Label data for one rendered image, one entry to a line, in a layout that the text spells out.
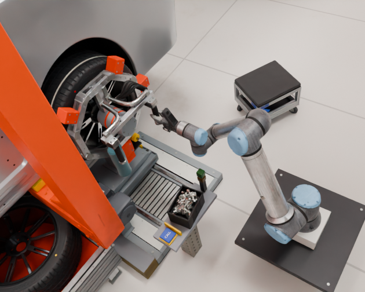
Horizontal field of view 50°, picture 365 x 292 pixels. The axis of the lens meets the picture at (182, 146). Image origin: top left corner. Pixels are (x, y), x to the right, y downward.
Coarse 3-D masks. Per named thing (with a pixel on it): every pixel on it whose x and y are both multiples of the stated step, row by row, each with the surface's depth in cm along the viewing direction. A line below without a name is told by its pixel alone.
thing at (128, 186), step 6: (150, 150) 302; (150, 156) 301; (156, 156) 301; (144, 162) 298; (150, 162) 297; (138, 168) 296; (144, 168) 293; (150, 168) 300; (138, 174) 290; (144, 174) 297; (132, 180) 290; (138, 180) 293; (126, 186) 288; (132, 186) 289; (126, 192) 286
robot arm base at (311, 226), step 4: (320, 216) 222; (312, 220) 215; (316, 220) 218; (320, 220) 222; (308, 224) 217; (312, 224) 218; (316, 224) 219; (304, 228) 219; (308, 228) 219; (312, 228) 220; (316, 228) 221; (304, 232) 221; (308, 232) 221
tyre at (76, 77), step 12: (60, 60) 221; (72, 60) 221; (84, 60) 220; (96, 60) 220; (48, 72) 218; (60, 72) 216; (72, 72) 214; (84, 72) 213; (96, 72) 220; (48, 84) 216; (72, 84) 210; (84, 84) 216; (48, 96) 214; (60, 96) 210; (72, 96) 212
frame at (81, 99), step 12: (108, 72) 218; (96, 84) 214; (84, 96) 209; (132, 96) 250; (84, 108) 212; (72, 132) 214; (84, 144) 224; (84, 156) 230; (96, 156) 237; (108, 156) 247
